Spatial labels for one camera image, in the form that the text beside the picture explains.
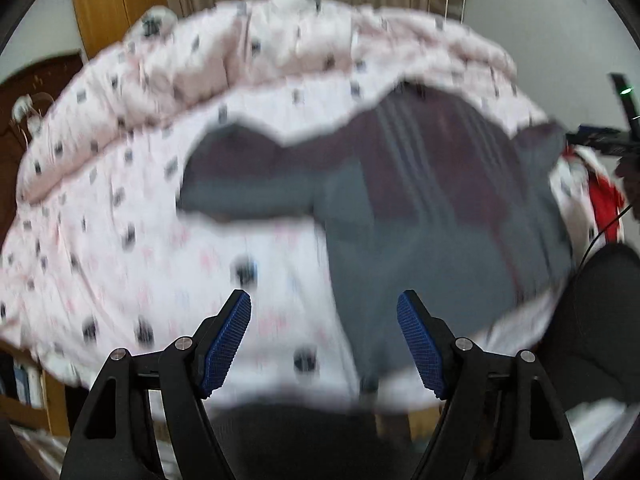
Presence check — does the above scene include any grey purple zip jacket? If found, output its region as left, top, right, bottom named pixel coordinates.
left=177, top=84, right=573, bottom=388

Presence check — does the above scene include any red white garment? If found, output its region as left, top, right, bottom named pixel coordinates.
left=561, top=146, right=627, bottom=263

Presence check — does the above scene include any black clothed operator body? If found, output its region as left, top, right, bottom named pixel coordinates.
left=212, top=244, right=639, bottom=479

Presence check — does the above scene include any pink cat print duvet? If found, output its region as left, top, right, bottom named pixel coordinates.
left=1, top=0, right=568, bottom=411

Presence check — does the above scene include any dark wooden headboard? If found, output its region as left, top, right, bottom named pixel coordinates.
left=0, top=52, right=84, bottom=242

